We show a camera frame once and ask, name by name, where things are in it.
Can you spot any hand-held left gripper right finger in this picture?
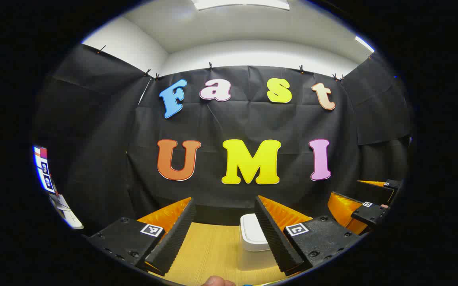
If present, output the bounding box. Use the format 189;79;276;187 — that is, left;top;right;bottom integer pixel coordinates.
254;195;363;276

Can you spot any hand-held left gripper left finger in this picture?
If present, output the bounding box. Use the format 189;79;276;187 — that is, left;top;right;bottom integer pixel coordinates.
87;197;197;276

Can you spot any white desktop garbage bin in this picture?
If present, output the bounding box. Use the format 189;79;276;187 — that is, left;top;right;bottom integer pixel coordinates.
238;213;289;272

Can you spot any white side table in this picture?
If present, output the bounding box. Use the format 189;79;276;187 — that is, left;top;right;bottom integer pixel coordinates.
49;193;83;230

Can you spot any ceiling light panel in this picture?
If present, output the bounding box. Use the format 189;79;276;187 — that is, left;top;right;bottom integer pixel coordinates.
355;37;375;52
191;0;290;11

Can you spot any computer monitor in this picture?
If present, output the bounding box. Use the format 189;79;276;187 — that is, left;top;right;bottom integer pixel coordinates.
33;146;56;194

